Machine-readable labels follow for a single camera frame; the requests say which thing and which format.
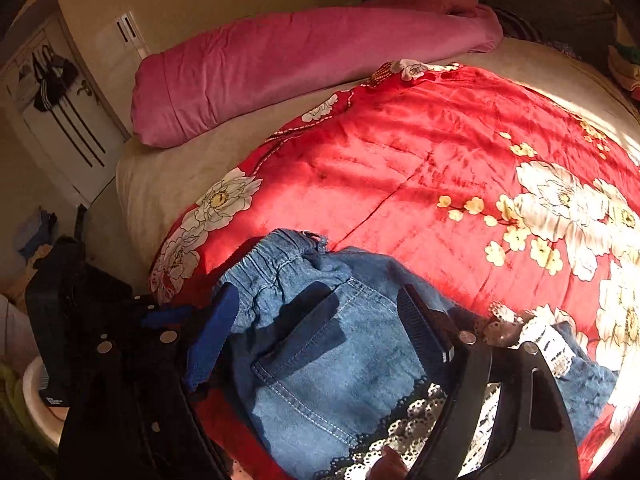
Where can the pink rolled blanket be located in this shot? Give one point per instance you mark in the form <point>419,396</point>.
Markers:
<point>252,63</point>

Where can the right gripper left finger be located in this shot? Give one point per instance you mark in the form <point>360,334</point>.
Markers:
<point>199,333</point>

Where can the red floral quilt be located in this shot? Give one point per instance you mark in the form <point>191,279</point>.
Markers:
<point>490,191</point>

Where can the blue denim pants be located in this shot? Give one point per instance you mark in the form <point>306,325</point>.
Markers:
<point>323,369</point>

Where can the left hand red nails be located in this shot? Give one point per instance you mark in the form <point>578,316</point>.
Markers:
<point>389,466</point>

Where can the white door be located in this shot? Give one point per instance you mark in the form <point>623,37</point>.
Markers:
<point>57,113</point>

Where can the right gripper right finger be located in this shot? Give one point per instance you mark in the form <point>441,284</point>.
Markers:
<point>449,356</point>

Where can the beige bed sheet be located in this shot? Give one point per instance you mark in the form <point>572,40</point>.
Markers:
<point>128,222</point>

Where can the folded clothes pile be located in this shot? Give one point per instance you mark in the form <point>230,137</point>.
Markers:
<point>624,72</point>

